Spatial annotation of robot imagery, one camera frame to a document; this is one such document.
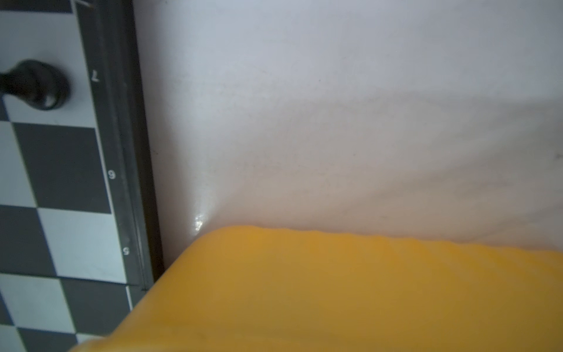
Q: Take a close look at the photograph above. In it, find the black and white chessboard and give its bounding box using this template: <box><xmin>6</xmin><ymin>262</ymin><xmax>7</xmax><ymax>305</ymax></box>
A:
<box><xmin>1</xmin><ymin>1</ymin><xmax>164</xmax><ymax>351</ymax></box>

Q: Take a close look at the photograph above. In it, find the yellow plastic tray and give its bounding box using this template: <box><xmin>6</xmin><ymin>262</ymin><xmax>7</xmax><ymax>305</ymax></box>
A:
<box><xmin>77</xmin><ymin>227</ymin><xmax>562</xmax><ymax>351</ymax></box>

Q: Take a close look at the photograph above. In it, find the black chess piece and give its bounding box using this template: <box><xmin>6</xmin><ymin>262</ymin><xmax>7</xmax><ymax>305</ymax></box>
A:
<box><xmin>1</xmin><ymin>60</ymin><xmax>70</xmax><ymax>111</ymax></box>

